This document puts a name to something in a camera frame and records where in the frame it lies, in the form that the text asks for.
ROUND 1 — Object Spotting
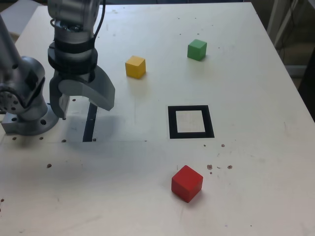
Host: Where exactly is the green cube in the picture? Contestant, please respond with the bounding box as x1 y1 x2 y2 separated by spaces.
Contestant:
187 38 208 61

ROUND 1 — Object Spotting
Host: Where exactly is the yellow cube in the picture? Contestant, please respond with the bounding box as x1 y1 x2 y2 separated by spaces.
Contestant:
125 55 146 80

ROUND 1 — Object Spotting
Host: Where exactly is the black tape square outline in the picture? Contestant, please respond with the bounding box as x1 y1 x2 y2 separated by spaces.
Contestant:
167 105 215 140

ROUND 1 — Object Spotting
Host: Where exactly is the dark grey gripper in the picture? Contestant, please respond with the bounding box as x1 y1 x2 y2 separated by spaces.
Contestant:
49 66 116 120

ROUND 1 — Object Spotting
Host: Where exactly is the white board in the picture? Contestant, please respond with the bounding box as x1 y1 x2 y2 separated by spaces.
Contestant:
0 5 38 37

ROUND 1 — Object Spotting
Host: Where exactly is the red cube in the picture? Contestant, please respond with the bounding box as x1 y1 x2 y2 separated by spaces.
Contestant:
171 165 204 204

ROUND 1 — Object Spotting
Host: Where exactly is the dark cabinet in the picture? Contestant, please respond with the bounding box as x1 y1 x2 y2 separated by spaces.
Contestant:
298 65 315 106

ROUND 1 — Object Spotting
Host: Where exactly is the white metal frame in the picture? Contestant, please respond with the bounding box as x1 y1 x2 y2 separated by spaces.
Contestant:
267 0 300 49

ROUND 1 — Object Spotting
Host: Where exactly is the black tape strip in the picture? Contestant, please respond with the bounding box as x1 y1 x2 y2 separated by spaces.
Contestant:
82 102 98 143

